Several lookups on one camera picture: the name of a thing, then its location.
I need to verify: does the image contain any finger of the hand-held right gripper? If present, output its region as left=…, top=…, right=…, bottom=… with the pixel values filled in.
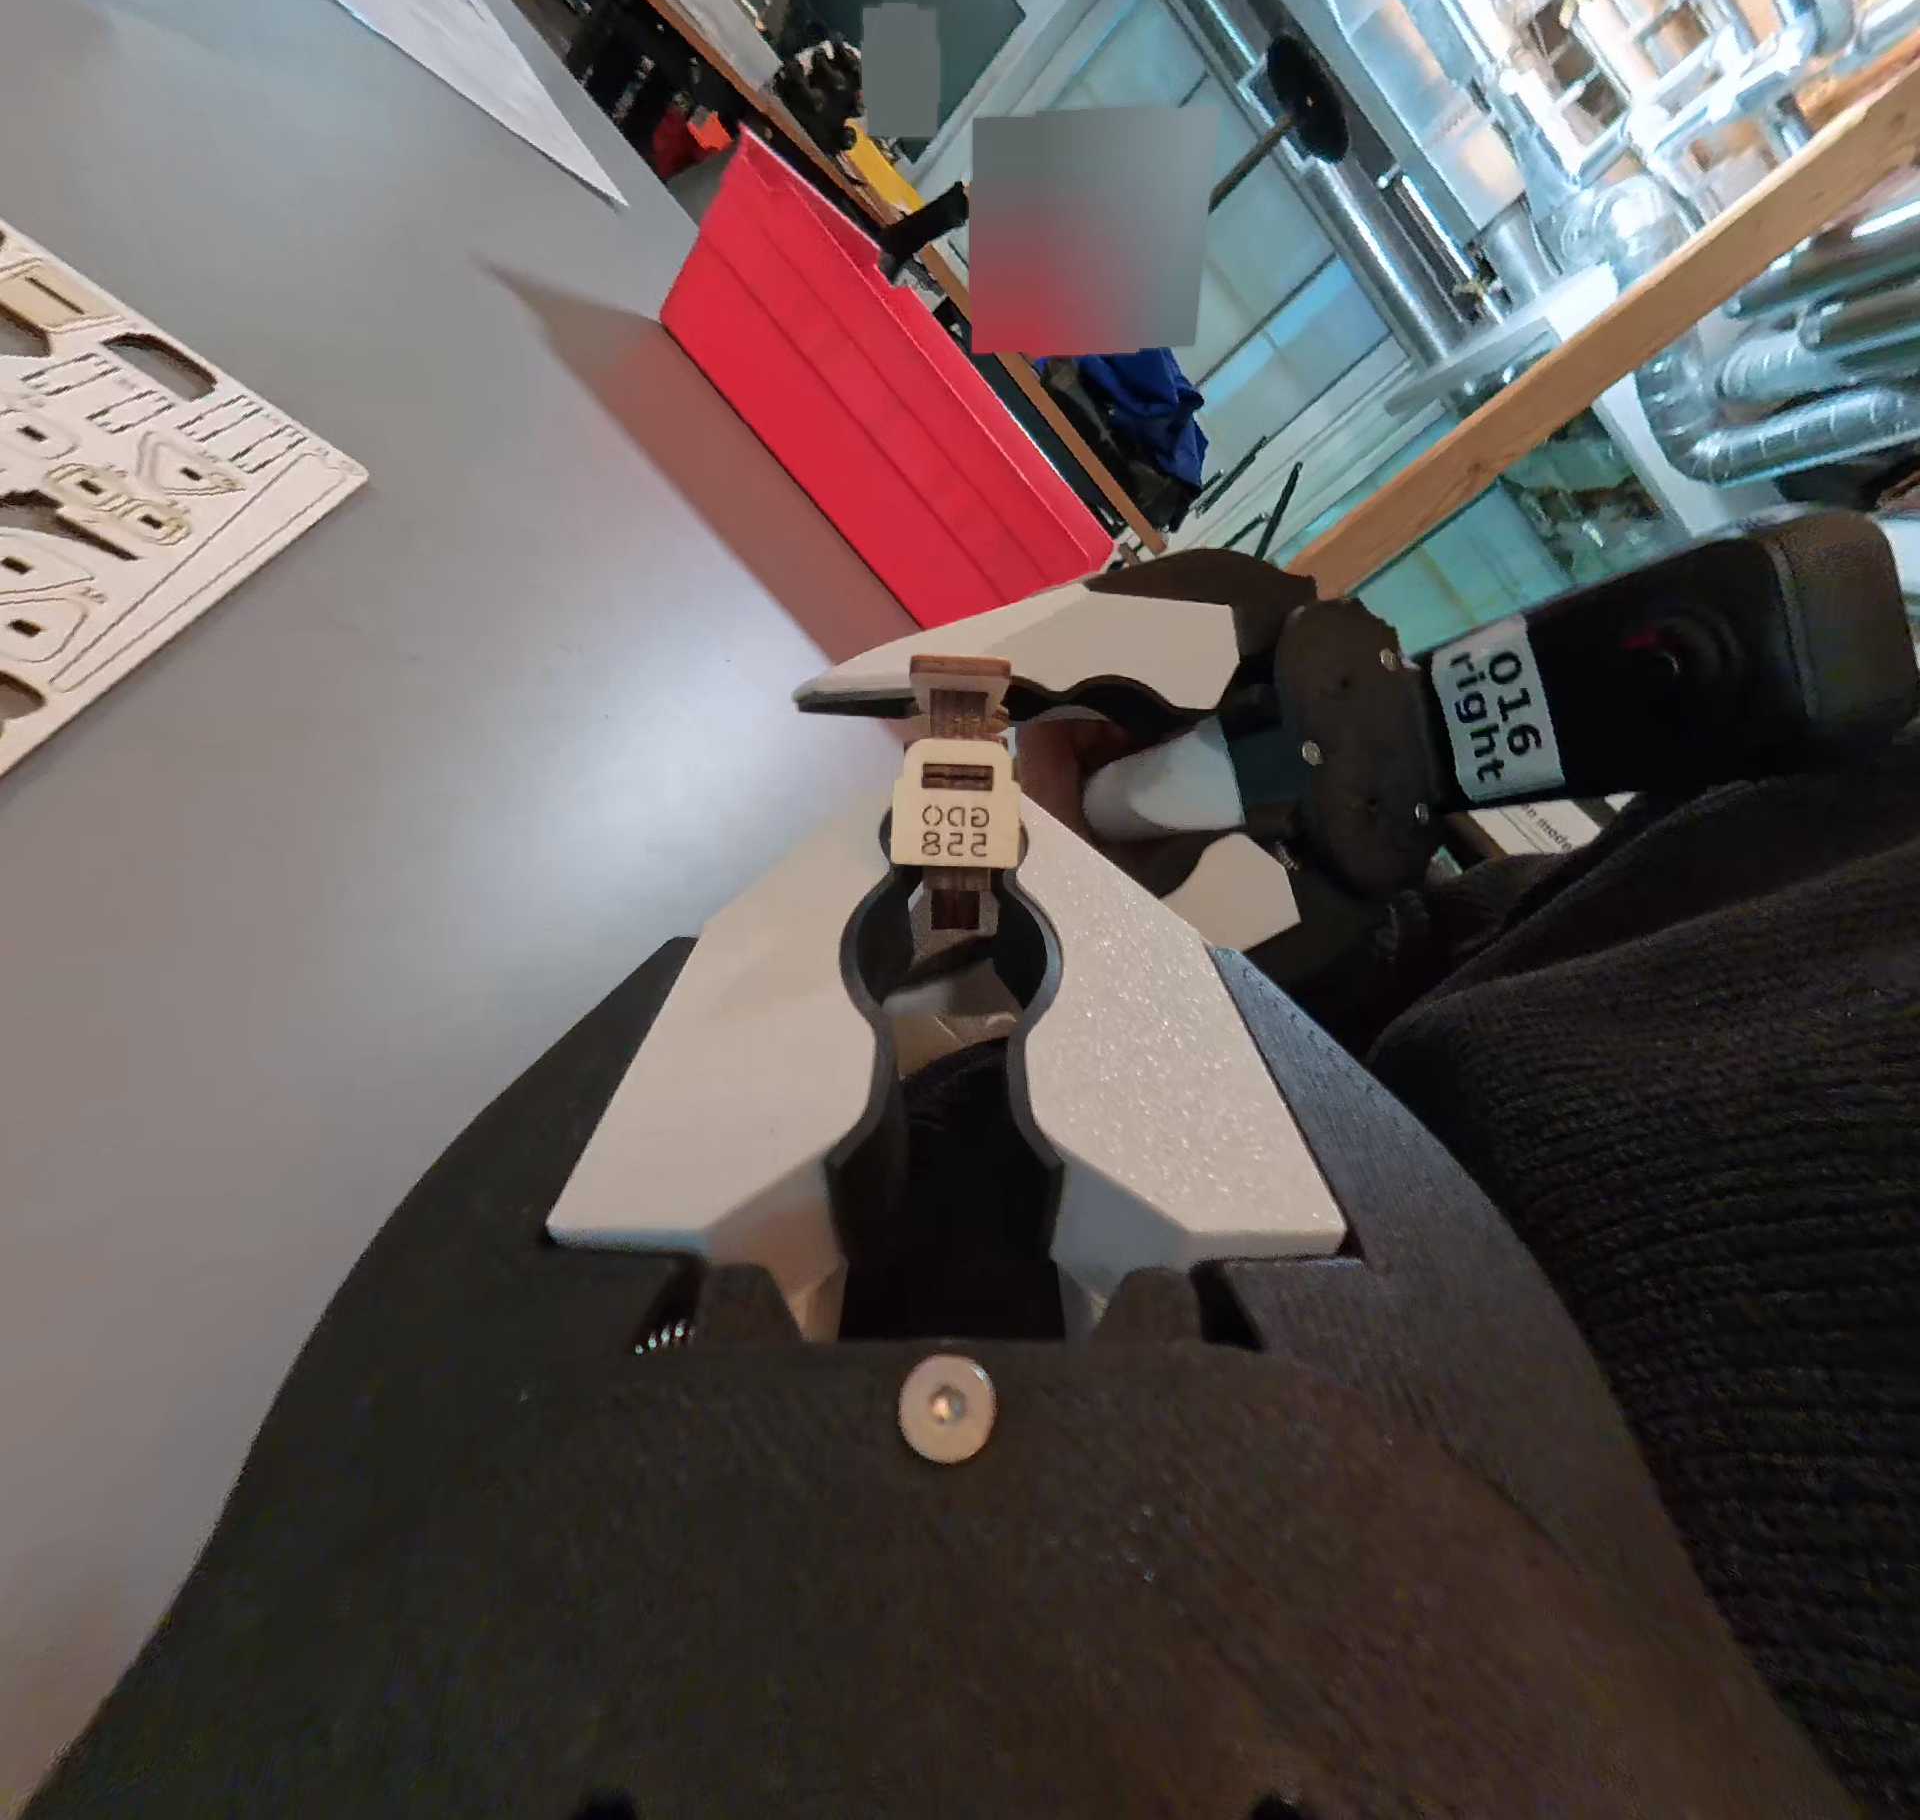
left=791, top=583, right=1252, bottom=742
left=1167, top=833, right=1303, bottom=955

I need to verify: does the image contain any grey desk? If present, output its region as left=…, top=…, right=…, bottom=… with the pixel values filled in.
left=0, top=0, right=1052, bottom=1777

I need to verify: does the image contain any wooden puzzle model assembly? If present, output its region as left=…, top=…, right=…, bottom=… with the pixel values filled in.
left=888, top=654, right=1029, bottom=952

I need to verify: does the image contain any person's black knit sweater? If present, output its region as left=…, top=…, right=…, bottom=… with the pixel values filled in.
left=1373, top=950, right=1920, bottom=1820

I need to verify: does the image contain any blue jacket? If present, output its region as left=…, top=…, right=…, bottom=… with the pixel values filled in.
left=1070, top=347, right=1210, bottom=524

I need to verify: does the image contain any printed instruction sheet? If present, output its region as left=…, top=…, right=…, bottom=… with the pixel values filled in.
left=200, top=0, right=629, bottom=210

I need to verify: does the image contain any red plastic bin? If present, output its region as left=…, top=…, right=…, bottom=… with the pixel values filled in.
left=660, top=128, right=1119, bottom=633

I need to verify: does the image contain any person's right forearm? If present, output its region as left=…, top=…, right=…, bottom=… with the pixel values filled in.
left=1274, top=777, right=1920, bottom=1056

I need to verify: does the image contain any person's right hand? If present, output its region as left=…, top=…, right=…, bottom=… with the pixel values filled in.
left=1021, top=732, right=1114, bottom=848

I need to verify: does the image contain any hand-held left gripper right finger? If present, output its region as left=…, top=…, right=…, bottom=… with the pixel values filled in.
left=997, top=802, right=1349, bottom=1342

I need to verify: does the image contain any black round disc on pole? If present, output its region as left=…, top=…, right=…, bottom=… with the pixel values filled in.
left=1264, top=35, right=1349, bottom=172

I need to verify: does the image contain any punched wooden puzzle sheet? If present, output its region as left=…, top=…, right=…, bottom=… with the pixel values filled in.
left=0, top=219, right=370, bottom=779

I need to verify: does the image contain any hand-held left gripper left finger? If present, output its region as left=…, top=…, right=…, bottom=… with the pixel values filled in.
left=545, top=793, right=909, bottom=1344

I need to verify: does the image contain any wooden pillar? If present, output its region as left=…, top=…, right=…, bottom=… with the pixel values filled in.
left=1287, top=50, right=1920, bottom=599

